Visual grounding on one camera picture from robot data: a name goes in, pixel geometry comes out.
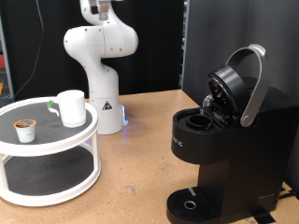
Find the black power cord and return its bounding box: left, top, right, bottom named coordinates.
left=278, top=186, right=299, bottom=202

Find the grey metal frame post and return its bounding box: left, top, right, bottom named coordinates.
left=0, top=15, right=15, bottom=100

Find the thin black hanging cable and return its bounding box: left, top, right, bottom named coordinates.
left=10, top=0, right=45, bottom=102

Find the black tape strip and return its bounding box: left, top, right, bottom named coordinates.
left=251, top=208, right=277, bottom=224

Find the white mug with green tape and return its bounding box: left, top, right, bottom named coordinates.
left=46, top=89, right=87, bottom=129

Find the white two-tier turntable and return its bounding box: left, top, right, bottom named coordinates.
left=0, top=96, right=102, bottom=208

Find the orange-rimmed white coffee pod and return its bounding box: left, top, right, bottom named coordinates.
left=13, top=119, right=37, bottom=144

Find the black Keurig coffee machine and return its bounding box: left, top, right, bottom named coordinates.
left=165, top=43, right=299, bottom=224

